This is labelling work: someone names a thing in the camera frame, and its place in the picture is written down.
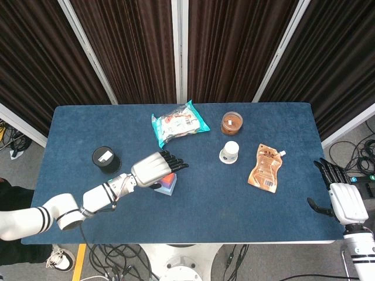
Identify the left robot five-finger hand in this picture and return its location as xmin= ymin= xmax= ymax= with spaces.
xmin=131 ymin=150 xmax=190 ymax=190

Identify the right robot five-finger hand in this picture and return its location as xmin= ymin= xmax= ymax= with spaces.
xmin=306 ymin=157 xmax=369 ymax=225

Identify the large light blue cube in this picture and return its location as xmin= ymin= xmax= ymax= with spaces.
xmin=154 ymin=173 xmax=179 ymax=196

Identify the black power strip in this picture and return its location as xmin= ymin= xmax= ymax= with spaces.
xmin=350 ymin=174 xmax=375 ymax=191

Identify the black mesh pen holder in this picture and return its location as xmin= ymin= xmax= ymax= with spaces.
xmin=91 ymin=146 xmax=122 ymax=176

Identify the teal snack packet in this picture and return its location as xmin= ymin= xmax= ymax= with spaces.
xmin=151 ymin=100 xmax=211 ymax=150

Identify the orange spout pouch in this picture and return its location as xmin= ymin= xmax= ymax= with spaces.
xmin=247 ymin=143 xmax=287 ymax=194

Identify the blue table cloth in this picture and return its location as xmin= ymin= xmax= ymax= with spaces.
xmin=21 ymin=101 xmax=348 ymax=245

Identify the clear jar of rubber bands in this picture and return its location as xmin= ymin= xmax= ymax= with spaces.
xmin=220 ymin=111 xmax=244 ymax=136

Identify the yellow floor tape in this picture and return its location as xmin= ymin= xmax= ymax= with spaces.
xmin=71 ymin=244 xmax=87 ymax=281

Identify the brown pleated curtain panel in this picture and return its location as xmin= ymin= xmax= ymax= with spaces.
xmin=187 ymin=0 xmax=300 ymax=104
xmin=0 ymin=0 xmax=112 ymax=137
xmin=259 ymin=0 xmax=375 ymax=141
xmin=69 ymin=0 xmax=177 ymax=105

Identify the white sneaker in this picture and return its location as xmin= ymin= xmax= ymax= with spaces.
xmin=46 ymin=245 xmax=76 ymax=272

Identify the bystander black clothing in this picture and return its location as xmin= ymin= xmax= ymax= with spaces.
xmin=0 ymin=178 xmax=53 ymax=266

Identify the black floor cable bundle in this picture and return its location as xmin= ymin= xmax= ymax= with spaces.
xmin=87 ymin=244 xmax=161 ymax=281
xmin=0 ymin=118 xmax=33 ymax=153
xmin=328 ymin=119 xmax=375 ymax=176

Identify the white partition frame post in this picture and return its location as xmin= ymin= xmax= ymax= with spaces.
xmin=252 ymin=0 xmax=311 ymax=103
xmin=171 ymin=0 xmax=189 ymax=104
xmin=321 ymin=104 xmax=375 ymax=149
xmin=0 ymin=102 xmax=48 ymax=148
xmin=57 ymin=0 xmax=118 ymax=105

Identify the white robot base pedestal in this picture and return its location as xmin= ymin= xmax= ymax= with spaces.
xmin=140 ymin=244 xmax=222 ymax=281

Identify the black cable with inline switch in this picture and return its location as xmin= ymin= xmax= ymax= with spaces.
xmin=224 ymin=244 xmax=250 ymax=281

